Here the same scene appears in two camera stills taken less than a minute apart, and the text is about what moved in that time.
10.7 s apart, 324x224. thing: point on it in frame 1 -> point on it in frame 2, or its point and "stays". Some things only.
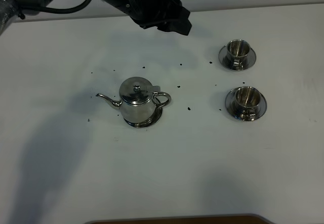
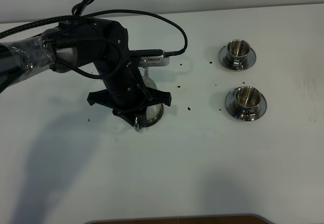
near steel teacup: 247,99 stays
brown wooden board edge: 237,219 stays
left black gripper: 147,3 -> 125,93
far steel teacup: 238,52 stays
